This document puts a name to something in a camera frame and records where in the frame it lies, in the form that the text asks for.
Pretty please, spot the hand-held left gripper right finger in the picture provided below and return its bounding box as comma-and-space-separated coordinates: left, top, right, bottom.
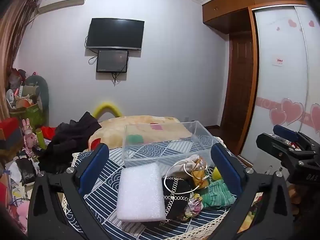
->
210, 143, 293, 240

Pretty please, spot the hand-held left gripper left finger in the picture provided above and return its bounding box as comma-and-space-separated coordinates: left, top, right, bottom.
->
28, 143, 110, 240

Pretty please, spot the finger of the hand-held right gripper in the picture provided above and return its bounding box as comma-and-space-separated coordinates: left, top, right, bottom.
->
256, 125, 308, 158

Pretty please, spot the green knitted cloth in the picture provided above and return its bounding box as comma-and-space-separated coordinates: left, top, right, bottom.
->
200, 180, 237, 208

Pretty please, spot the cream drawstring bag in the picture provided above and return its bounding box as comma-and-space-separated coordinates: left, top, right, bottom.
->
164, 154, 208, 195

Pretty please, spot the white foam block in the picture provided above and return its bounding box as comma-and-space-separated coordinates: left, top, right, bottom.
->
116, 163, 167, 222

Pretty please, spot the black pouch with chain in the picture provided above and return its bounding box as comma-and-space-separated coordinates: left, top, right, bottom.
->
162, 176, 198, 222

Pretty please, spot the clear plastic storage box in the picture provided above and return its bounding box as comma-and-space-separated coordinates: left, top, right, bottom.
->
122, 121, 221, 169

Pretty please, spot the yellow soft toy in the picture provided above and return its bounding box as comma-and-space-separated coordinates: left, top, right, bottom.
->
212, 166, 223, 181

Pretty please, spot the black clothing pile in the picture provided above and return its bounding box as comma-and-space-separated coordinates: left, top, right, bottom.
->
37, 111, 102, 174

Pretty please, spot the beige plush blanket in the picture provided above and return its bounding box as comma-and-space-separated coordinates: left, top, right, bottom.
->
89, 115, 193, 153

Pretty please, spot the blue patterned table cloth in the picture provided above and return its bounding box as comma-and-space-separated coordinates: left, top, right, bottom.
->
58, 137, 263, 240

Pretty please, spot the floral fabric piece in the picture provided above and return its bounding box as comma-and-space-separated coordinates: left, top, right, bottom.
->
184, 197, 204, 218

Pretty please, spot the white heart-print wardrobe door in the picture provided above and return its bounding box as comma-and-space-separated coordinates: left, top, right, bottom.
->
239, 5, 320, 170

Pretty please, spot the yellow foam tube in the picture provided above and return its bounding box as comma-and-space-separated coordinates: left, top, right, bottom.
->
92, 101, 123, 118

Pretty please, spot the yellow-green tube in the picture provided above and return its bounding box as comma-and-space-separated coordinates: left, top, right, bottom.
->
35, 128, 47, 150

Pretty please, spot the brown wooden door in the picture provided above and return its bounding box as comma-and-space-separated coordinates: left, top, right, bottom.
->
220, 31, 258, 130

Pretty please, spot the pink rabbit toy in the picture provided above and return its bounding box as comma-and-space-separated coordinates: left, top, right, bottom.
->
22, 118, 38, 155

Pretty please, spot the green cardboard box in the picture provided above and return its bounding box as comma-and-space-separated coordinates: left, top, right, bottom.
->
24, 103, 43, 128

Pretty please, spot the red box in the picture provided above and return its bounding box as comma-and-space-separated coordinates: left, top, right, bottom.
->
0, 117, 20, 140

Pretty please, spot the wooden overhead cabinet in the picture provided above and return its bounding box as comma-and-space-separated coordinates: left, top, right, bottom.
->
202, 0, 308, 34

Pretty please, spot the brown curtain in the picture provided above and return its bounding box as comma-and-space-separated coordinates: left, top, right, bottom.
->
0, 0, 42, 120

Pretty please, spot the white air conditioner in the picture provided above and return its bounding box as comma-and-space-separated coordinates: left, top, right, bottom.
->
37, 0, 89, 15

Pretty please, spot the small black wall monitor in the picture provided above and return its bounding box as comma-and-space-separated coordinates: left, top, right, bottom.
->
96, 50, 129, 73

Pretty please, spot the large black wall television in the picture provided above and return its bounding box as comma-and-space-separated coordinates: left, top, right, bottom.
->
86, 18, 145, 51

